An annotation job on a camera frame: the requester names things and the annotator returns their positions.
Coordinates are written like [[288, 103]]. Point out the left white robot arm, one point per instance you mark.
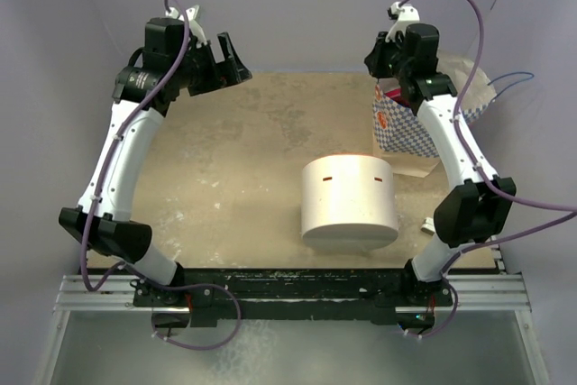
[[174, 57]]

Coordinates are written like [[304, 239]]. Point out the white cylindrical container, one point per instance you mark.
[[348, 204]]

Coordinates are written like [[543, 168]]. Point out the small white metal clip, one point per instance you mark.
[[428, 226]]

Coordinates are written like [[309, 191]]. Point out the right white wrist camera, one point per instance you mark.
[[401, 15]]

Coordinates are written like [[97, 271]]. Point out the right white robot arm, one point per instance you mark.
[[472, 212]]

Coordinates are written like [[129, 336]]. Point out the pink snack packet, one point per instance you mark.
[[394, 94]]

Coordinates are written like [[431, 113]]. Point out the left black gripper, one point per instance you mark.
[[224, 74]]

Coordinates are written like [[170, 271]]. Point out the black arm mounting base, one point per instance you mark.
[[213, 295]]

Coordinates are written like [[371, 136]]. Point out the blue checkered paper bag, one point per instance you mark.
[[403, 142]]

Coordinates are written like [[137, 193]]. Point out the aluminium rail frame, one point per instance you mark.
[[319, 326]]

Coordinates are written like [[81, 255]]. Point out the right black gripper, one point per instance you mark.
[[374, 60]]

